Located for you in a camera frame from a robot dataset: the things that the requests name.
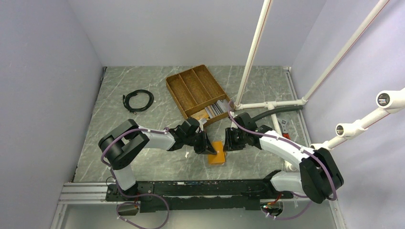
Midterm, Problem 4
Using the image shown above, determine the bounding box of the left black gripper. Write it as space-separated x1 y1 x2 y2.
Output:
185 129 217 156

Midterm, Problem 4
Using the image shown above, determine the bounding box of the coiled black cable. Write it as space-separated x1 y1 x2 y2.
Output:
122 89 155 115

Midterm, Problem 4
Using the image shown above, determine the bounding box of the orange leather card holder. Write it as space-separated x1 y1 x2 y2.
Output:
207 141 226 165

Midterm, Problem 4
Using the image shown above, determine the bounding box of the red adjustable wrench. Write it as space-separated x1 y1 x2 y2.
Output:
277 118 290 140

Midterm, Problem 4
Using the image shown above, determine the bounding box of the brown woven divider tray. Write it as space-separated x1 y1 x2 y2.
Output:
165 64 230 119

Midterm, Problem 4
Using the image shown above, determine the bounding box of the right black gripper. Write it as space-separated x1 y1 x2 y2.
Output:
223 127 247 151

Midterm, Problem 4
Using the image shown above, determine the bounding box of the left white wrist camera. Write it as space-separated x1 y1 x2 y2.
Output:
198 118 207 126

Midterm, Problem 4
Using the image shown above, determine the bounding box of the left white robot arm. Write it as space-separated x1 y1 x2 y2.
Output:
98 118 217 200

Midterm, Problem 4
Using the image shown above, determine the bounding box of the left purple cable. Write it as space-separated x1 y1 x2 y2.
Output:
100 127 170 203

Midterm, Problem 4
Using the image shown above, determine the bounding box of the black foam tube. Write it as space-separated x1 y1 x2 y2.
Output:
252 105 304 122

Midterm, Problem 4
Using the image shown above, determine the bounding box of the white pvc pipe frame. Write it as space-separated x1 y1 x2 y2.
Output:
233 0 405 173

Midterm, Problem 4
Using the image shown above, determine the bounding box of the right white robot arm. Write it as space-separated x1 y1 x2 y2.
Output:
229 112 344 204

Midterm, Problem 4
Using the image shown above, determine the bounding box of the stack of credit cards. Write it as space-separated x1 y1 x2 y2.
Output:
191 99 228 121

